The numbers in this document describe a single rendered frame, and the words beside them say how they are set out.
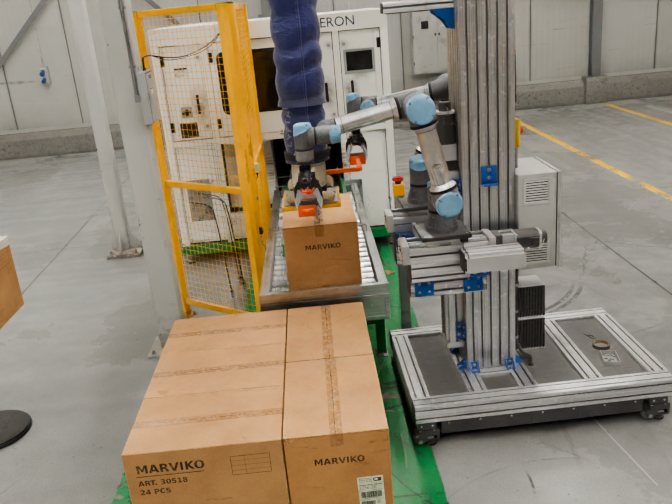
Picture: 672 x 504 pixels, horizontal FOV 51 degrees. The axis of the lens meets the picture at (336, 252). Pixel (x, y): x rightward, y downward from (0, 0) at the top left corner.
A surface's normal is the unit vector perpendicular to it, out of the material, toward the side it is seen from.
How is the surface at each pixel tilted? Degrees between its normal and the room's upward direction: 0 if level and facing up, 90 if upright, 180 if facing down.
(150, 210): 91
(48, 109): 90
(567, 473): 0
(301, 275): 90
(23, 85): 90
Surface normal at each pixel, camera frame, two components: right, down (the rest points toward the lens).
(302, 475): 0.05, 0.33
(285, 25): -0.41, 0.15
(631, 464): -0.08, -0.94
